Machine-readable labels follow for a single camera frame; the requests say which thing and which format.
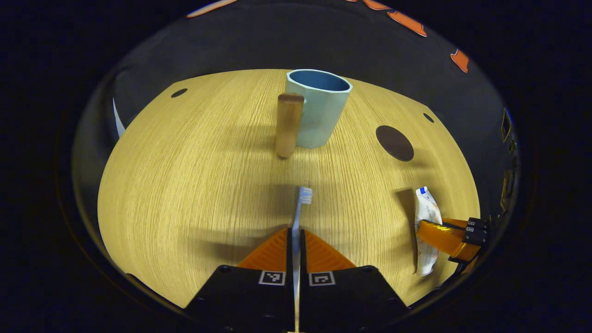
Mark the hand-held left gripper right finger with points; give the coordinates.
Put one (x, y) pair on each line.
(303, 259)

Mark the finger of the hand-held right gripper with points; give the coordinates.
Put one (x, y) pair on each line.
(478, 222)
(446, 238)

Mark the white and blue toothbrush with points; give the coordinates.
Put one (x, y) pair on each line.
(304, 195)

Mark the dark brown round coaster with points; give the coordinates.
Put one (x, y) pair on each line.
(394, 143)

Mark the black backdrop cloth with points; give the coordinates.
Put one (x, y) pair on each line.
(231, 41)

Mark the wooden desktop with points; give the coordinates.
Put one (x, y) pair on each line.
(185, 185)

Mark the white toothpaste tube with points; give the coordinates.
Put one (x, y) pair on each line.
(426, 208)

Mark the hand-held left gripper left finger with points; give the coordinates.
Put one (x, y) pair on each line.
(289, 259)

